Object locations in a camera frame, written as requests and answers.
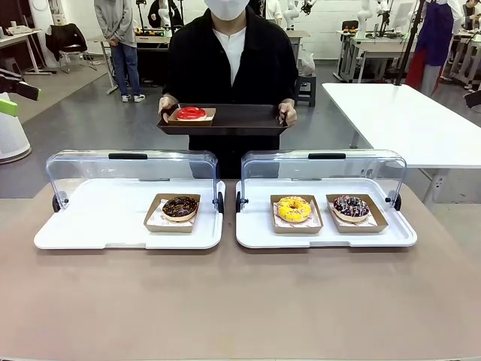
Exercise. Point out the cardboard tray of red donut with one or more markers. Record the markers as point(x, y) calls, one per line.
point(188, 123)

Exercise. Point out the red glazed donut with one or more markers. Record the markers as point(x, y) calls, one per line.
point(191, 114)

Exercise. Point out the yellow sprinkled donut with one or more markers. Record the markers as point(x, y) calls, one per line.
point(291, 212)

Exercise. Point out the cardboard tray of yellow donut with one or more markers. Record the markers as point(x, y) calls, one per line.
point(297, 229)

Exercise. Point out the dark brown serving tray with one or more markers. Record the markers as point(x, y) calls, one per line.
point(244, 120)

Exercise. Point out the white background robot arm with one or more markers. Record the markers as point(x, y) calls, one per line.
point(363, 19)

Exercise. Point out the person in blue apron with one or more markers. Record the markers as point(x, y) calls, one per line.
point(432, 45)

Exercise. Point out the person in grey hoodie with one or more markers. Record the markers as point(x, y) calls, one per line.
point(116, 22)

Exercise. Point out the chocolate donut with colourful sprinkles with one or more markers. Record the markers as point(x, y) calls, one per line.
point(351, 208)

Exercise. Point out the cardboard tray of striped donut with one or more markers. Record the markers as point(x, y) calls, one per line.
point(360, 229)

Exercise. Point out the person in black top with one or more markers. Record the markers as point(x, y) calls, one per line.
point(195, 60)

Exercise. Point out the cardboard tray of chocolate donut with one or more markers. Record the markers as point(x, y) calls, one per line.
point(169, 228)

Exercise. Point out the person's right hand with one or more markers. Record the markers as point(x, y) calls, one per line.
point(165, 105)

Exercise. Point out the person's left hand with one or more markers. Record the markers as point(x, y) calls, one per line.
point(290, 111)

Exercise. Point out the white air purifier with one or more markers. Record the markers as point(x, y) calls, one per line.
point(11, 139)

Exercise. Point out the light wooden background table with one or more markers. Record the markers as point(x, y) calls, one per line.
point(19, 41)

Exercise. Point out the chair with black jacket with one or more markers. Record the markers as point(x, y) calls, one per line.
point(65, 41)

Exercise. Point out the white side table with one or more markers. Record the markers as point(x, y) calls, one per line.
point(406, 120)

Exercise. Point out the black tripod pole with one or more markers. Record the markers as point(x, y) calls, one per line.
point(407, 45)

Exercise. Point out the black hinge knob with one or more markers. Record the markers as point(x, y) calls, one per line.
point(397, 201)
point(220, 203)
point(238, 203)
point(56, 203)

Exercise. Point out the background desk with equipment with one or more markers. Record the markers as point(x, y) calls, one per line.
point(376, 49)

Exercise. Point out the clear display case lid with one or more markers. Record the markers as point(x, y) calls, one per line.
point(131, 169)
point(338, 169)

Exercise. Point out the white display case base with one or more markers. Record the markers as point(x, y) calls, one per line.
point(259, 233)
point(112, 225)

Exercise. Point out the printed paper liner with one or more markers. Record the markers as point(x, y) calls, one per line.
point(156, 222)
point(370, 225)
point(280, 225)

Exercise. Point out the dark stool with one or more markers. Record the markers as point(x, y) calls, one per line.
point(306, 88)

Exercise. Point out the white plastic bag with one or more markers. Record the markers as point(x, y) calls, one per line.
point(308, 64)

